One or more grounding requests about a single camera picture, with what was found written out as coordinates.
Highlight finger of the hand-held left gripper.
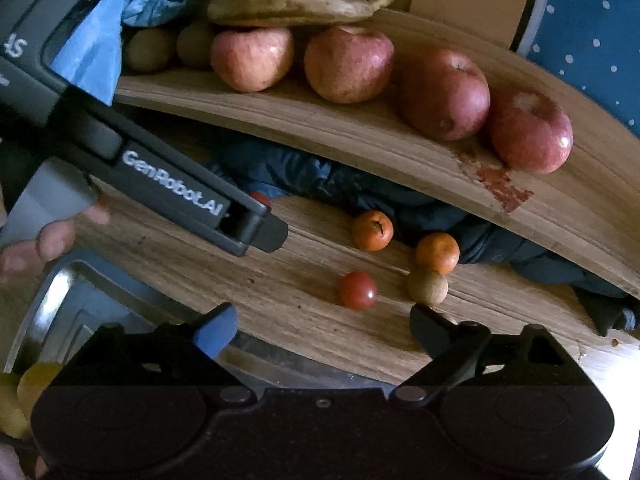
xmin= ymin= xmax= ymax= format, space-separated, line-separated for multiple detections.
xmin=220 ymin=200 xmax=289 ymax=257

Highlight yellow green mango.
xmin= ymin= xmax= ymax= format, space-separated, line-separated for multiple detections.
xmin=0 ymin=372 xmax=32 ymax=438

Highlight person's left hand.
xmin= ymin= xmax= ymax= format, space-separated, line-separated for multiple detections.
xmin=0 ymin=202 xmax=111 ymax=283

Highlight yellow round pear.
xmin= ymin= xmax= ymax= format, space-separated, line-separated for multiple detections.
xmin=17 ymin=362 xmax=65 ymax=407

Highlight dark red apple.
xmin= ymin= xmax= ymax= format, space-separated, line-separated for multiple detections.
xmin=487 ymin=89 xmax=574 ymax=175
xmin=398 ymin=49 xmax=491 ymax=142

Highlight wooden shelf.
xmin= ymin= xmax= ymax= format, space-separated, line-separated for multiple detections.
xmin=115 ymin=10 xmax=640 ymax=296

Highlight pale red apple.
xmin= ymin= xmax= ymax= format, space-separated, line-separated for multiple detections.
xmin=210 ymin=27 xmax=295 ymax=93
xmin=304 ymin=26 xmax=396 ymax=104

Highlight small orange mandarin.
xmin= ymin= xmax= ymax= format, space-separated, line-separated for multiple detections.
xmin=351 ymin=210 xmax=394 ymax=252
xmin=415 ymin=231 xmax=460 ymax=275

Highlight dark blue jacket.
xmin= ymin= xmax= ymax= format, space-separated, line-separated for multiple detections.
xmin=207 ymin=140 xmax=640 ymax=336

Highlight blue polka dot cloth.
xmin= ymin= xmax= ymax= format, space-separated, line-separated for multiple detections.
xmin=515 ymin=0 xmax=640 ymax=138

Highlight metal tray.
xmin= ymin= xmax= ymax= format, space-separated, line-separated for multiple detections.
xmin=5 ymin=250 xmax=401 ymax=396

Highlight brown kiwi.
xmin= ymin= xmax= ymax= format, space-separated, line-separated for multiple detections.
xmin=124 ymin=27 xmax=177 ymax=73
xmin=176 ymin=20 xmax=217 ymax=69

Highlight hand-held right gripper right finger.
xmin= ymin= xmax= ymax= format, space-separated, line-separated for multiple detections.
xmin=390 ymin=305 xmax=576 ymax=403

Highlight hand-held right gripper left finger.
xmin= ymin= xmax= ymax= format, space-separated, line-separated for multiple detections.
xmin=70 ymin=303 xmax=253 ymax=404

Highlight light blue hanging cloth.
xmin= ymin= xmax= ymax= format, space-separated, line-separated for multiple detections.
xmin=47 ymin=0 xmax=126 ymax=108

